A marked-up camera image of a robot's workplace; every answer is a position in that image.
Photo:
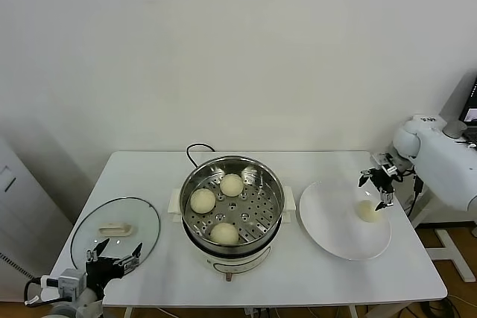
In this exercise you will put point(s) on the perforated steel steamer basket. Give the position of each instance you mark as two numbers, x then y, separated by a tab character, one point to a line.
257	206

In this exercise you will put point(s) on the white side desk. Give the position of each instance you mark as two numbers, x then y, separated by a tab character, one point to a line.
452	256

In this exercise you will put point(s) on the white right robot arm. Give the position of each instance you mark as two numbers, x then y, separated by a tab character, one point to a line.
443	169

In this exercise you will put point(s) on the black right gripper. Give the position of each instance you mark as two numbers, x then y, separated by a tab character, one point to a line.
381	181

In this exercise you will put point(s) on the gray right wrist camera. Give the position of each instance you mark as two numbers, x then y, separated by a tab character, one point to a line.
385	163

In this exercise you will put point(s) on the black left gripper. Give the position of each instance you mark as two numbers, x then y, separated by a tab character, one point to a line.
102	273

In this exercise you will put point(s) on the white steamed baozi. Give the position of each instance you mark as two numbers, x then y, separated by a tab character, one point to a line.
203	200
224	233
231	185
368	212

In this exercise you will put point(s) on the cream electric pot base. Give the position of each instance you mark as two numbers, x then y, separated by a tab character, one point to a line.
227	264

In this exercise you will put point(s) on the round glass pot lid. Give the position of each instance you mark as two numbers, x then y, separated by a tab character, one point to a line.
113	229

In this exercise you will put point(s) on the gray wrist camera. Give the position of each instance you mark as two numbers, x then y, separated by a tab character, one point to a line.
385	163
65	282

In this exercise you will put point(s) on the dark laptop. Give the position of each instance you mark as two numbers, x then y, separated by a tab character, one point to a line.
470	105

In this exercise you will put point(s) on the gray cylinder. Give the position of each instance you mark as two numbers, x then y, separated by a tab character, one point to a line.
454	130

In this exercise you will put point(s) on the white round plate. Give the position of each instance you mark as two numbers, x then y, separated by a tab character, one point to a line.
335	228

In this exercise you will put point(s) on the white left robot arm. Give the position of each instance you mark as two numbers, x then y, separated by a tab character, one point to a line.
82	305

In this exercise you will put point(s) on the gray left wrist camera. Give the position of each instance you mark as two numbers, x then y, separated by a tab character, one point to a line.
65	282

